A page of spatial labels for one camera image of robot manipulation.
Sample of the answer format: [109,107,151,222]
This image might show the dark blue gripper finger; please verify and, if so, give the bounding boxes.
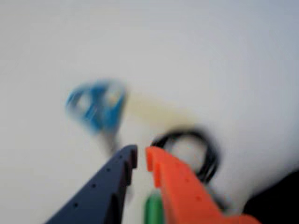
[43,144,138,224]

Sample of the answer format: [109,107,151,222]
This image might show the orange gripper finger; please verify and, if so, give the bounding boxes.
[145,146,263,224]

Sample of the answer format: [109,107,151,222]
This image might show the black fabric bag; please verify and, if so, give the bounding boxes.
[242,169,299,224]

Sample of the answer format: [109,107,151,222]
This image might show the black marker with green cap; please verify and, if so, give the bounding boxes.
[144,188,164,224]

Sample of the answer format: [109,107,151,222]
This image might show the beige masking tape strip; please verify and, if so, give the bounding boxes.
[126,90,207,135]

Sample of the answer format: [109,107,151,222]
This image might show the coiled black usb cable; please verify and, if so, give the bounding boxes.
[150,126,226,210]

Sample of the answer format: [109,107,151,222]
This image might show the scissors with blue handles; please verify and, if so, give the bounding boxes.
[64,78,128,156]

